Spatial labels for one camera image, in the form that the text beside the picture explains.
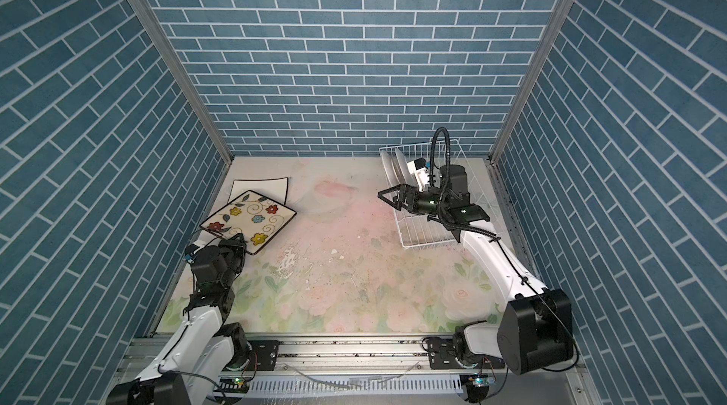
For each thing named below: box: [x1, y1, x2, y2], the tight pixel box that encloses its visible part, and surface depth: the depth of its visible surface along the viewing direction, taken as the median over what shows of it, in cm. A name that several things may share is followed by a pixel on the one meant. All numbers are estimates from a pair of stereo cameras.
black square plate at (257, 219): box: [199, 190, 298, 255], surface depth 91 cm
